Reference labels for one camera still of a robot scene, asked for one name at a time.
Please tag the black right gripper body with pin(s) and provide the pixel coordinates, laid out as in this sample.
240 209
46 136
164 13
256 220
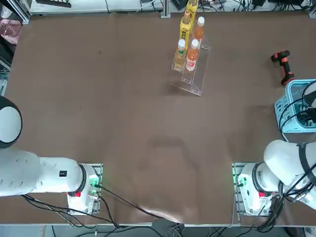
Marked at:
307 118

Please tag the orange black barcode scanner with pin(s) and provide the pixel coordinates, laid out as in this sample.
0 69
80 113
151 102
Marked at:
286 66

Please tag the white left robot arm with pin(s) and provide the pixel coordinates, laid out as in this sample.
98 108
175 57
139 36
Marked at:
49 172

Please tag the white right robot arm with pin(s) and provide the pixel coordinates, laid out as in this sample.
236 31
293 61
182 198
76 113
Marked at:
279 155

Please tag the light blue plastic basket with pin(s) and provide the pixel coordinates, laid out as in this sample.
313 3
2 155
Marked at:
296 130

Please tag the clear acrylic stepped shelf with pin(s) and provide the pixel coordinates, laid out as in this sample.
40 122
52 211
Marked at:
197 74

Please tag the pink plastic basket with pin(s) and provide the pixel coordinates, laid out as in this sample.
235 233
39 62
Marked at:
10 29

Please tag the orange juice bottle white cap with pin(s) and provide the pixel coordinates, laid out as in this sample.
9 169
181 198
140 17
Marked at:
199 30
192 58

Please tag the pale tea bottle green label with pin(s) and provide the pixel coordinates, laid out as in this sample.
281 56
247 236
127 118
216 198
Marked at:
180 55

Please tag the yellow drink bottle orange cap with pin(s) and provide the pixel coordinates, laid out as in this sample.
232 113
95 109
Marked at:
192 6
185 28

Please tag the aluminium corner post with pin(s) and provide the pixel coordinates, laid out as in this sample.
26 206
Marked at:
312 13
23 14

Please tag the aluminium frame post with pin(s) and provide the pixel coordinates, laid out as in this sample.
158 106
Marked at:
165 11

